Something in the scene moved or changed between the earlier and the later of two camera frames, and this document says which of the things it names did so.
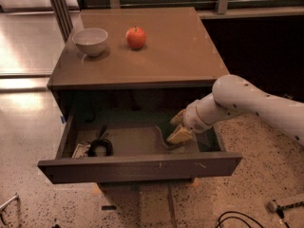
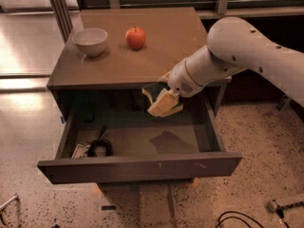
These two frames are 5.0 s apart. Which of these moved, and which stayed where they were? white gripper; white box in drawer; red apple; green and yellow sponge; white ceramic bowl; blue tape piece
Moved: green and yellow sponge; white gripper
Stayed: white ceramic bowl; red apple; blue tape piece; white box in drawer
